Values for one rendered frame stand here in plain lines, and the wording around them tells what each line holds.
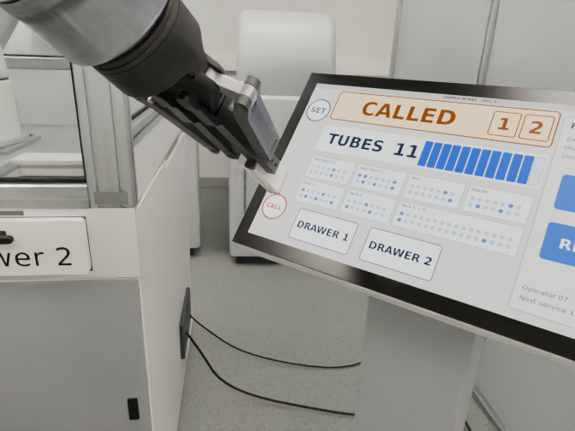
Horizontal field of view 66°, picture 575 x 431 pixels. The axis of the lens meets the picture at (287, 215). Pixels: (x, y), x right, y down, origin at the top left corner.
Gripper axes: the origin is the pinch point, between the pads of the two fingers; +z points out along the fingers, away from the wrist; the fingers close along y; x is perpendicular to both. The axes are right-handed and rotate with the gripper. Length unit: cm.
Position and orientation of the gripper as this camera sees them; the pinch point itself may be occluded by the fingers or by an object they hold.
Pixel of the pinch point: (264, 167)
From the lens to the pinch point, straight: 46.1
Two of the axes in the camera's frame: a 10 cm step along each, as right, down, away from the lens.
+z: 4.2, 3.9, 8.2
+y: -8.3, -2.0, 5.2
